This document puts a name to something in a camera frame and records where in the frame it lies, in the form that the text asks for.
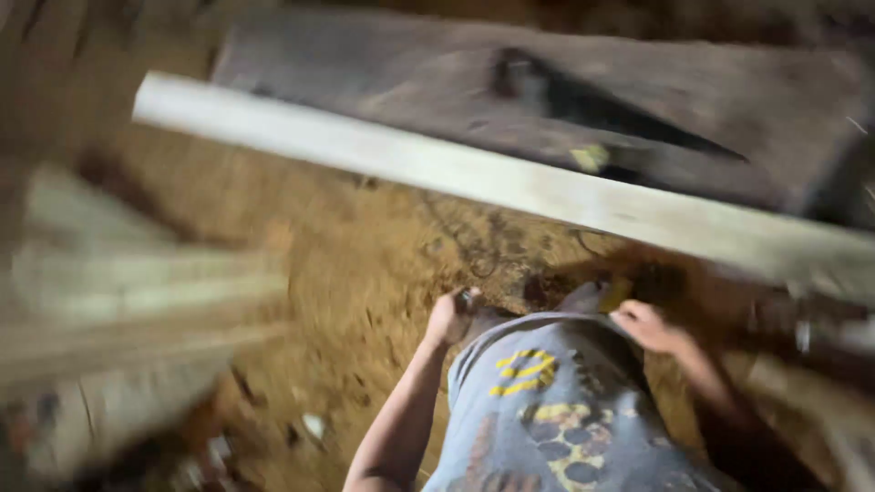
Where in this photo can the grey printed t-shirt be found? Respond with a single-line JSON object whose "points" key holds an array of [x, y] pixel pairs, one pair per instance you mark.
{"points": [[560, 417]]}

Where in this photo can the pile of pale wooden planks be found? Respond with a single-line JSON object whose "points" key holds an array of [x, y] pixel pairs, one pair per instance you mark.
{"points": [[123, 300]]}

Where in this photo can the person's left hand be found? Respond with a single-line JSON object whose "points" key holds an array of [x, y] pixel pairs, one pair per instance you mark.
{"points": [[448, 321]]}

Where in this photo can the person's right hand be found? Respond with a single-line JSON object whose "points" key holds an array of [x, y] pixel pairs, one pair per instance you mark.
{"points": [[649, 328]]}

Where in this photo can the dark wooden workbench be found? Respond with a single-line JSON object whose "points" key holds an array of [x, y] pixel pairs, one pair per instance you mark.
{"points": [[683, 89]]}

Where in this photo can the person's right fingers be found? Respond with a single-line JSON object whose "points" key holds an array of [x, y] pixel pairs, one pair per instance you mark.
{"points": [[629, 314]]}

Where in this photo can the white scrap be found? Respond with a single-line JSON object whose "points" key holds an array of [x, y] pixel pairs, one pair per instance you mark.
{"points": [[313, 425]]}

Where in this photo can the person's left fingers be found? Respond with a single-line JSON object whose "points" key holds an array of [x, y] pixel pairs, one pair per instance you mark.
{"points": [[466, 300]]}

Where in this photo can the long pale wooden plank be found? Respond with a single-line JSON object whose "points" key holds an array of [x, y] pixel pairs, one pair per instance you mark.
{"points": [[478, 174]]}

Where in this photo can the dark hand saw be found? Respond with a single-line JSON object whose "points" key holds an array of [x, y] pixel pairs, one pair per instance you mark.
{"points": [[581, 102]]}

